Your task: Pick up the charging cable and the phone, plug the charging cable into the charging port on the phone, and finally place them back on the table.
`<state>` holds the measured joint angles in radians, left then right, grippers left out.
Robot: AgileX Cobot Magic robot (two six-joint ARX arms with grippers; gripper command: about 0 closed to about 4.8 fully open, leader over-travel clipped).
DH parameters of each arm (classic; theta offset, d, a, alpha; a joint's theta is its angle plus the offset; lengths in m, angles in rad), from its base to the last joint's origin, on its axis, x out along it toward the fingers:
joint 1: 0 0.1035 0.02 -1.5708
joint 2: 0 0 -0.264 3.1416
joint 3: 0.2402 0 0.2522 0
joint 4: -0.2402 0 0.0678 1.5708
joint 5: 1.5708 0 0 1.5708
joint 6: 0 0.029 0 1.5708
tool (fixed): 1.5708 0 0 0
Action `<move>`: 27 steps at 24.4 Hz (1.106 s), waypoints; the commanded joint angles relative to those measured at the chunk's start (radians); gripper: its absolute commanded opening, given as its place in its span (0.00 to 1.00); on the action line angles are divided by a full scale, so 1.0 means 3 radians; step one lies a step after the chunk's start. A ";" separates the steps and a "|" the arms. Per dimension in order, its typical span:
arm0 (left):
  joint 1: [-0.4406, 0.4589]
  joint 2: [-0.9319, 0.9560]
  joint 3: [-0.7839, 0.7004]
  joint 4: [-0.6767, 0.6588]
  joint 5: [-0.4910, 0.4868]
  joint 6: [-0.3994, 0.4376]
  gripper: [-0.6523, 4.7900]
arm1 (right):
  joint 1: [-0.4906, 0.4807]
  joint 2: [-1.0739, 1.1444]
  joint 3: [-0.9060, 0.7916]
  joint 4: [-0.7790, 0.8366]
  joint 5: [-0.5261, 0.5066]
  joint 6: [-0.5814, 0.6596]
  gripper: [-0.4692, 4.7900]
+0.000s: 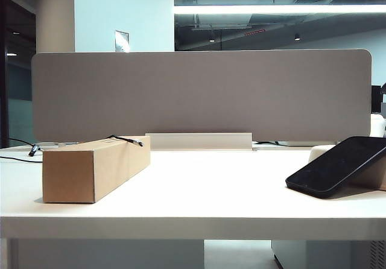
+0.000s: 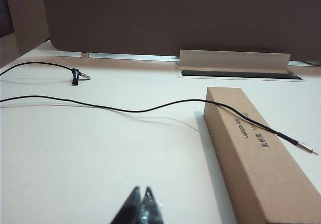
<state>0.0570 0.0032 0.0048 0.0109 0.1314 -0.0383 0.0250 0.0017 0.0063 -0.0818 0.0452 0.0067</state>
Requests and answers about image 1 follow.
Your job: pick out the black smartphone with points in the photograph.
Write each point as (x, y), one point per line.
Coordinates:
(337, 166)

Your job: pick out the open white box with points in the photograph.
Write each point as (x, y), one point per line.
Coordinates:
(199, 140)

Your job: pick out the grey fabric desk divider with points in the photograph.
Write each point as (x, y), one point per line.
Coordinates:
(202, 97)

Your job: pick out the black ceiling spot lamp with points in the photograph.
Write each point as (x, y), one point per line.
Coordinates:
(297, 36)
(211, 38)

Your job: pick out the red ceiling sign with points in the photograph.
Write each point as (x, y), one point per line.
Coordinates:
(254, 32)

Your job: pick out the white pulp tray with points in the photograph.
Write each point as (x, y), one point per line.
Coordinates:
(320, 155)

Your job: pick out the long brown cardboard box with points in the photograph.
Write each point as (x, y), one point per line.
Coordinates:
(69, 175)

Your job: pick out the long ceiling light strip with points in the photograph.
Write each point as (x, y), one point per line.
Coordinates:
(271, 9)

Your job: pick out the black background monitor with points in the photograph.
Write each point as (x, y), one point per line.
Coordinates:
(375, 98)

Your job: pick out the white rounded background object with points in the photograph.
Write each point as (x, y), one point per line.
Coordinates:
(378, 125)

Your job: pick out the framed wall notice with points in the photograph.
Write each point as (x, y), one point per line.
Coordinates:
(122, 41)

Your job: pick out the silver divider clamp bracket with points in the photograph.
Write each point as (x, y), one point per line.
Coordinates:
(54, 144)

